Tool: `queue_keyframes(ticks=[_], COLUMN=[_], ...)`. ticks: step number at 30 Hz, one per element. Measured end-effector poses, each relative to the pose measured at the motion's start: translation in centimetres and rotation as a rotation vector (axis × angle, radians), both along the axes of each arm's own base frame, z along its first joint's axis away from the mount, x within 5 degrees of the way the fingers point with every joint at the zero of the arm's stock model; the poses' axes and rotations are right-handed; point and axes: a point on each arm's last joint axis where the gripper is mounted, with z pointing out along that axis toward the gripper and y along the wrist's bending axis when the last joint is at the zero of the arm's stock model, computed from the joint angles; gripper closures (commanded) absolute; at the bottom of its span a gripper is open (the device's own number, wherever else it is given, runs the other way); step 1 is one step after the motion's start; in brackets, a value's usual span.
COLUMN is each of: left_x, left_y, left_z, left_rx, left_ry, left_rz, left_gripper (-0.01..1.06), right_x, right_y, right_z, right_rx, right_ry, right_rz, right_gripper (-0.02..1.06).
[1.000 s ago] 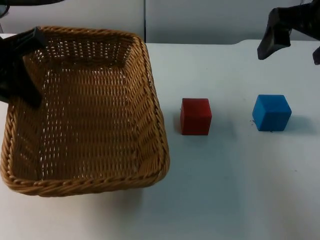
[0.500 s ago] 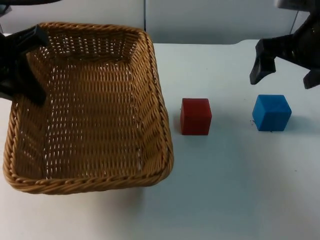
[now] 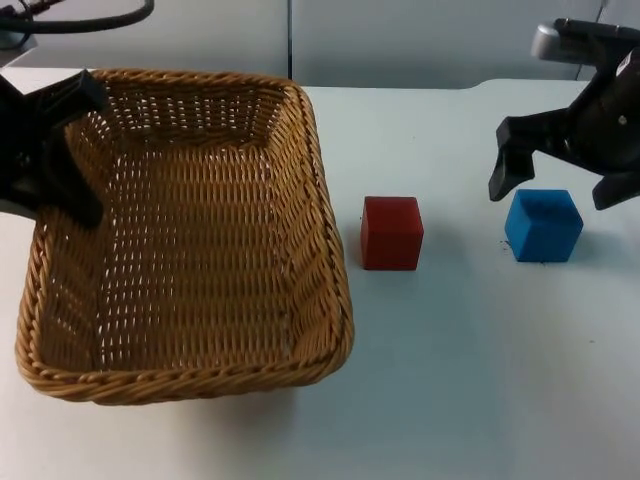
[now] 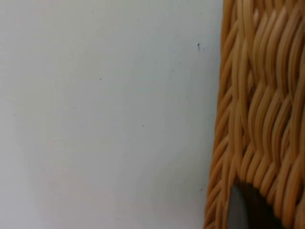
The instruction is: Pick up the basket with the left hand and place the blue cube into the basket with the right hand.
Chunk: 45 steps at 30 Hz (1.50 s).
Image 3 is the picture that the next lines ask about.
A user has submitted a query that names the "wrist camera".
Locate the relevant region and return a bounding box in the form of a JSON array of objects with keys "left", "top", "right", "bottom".
[{"left": 530, "top": 17, "right": 639, "bottom": 61}]

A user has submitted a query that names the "red cube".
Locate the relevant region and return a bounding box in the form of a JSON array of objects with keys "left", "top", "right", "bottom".
[{"left": 359, "top": 195, "right": 426, "bottom": 273}]

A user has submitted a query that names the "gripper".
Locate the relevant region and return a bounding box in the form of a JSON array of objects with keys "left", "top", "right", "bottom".
[
  {"left": 0, "top": 68, "right": 110, "bottom": 228},
  {"left": 487, "top": 33, "right": 640, "bottom": 212}
]

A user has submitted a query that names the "blue cube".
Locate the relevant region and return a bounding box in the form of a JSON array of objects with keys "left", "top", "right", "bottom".
[{"left": 503, "top": 188, "right": 585, "bottom": 265}]

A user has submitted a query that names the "black cable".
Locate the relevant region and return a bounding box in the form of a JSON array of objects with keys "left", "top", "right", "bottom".
[{"left": 19, "top": 0, "right": 155, "bottom": 36}]

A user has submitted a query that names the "pale brown wicker basket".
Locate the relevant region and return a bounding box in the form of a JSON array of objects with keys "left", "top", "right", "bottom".
[{"left": 15, "top": 68, "right": 356, "bottom": 407}]

